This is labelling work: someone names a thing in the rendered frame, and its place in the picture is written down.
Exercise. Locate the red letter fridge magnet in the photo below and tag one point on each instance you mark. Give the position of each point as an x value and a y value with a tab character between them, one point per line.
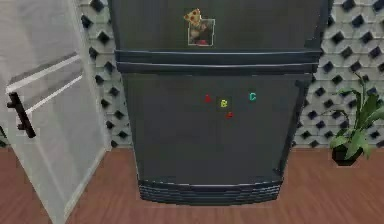
207	98

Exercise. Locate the yellow letter fridge magnet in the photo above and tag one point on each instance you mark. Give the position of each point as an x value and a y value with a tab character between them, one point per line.
224	103

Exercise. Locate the dark grey fridge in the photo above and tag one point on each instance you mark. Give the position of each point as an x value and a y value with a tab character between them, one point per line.
173	140

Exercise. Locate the red round fridge magnet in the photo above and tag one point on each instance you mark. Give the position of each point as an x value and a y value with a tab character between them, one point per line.
229	115

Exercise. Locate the teal letter fridge magnet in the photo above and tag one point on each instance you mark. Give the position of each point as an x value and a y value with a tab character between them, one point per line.
252	97

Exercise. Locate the photo fridge magnet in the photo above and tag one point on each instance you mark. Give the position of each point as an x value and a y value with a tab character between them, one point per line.
204	33

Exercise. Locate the pizza slice fridge magnet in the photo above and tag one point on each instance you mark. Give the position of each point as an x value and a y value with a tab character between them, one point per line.
194	16

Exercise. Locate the white room door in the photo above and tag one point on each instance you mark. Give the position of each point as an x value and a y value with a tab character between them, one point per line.
56	110

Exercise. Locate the black plant pot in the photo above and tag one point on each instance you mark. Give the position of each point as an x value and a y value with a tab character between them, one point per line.
340	156

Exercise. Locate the green house plant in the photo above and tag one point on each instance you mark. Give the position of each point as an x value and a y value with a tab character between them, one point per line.
361	123

